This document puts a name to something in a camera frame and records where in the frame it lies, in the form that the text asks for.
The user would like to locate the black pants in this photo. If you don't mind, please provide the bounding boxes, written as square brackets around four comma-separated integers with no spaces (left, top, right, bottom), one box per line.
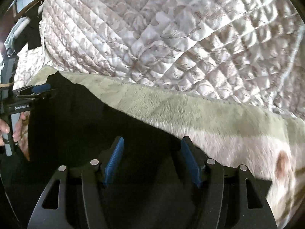
[0,71,273,229]

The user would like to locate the left hand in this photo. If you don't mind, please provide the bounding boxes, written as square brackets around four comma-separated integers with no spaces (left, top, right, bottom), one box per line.
[1,111,30,161]

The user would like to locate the dark clothes pile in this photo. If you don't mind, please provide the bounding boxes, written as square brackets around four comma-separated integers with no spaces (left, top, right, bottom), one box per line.
[4,1,42,56]

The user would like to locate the fleece floral blanket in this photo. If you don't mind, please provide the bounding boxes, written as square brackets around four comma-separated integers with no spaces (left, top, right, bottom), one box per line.
[29,66,304,228]

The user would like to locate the quilted beige comforter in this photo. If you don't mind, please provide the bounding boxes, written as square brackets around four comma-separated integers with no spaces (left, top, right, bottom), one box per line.
[14,0,304,118]

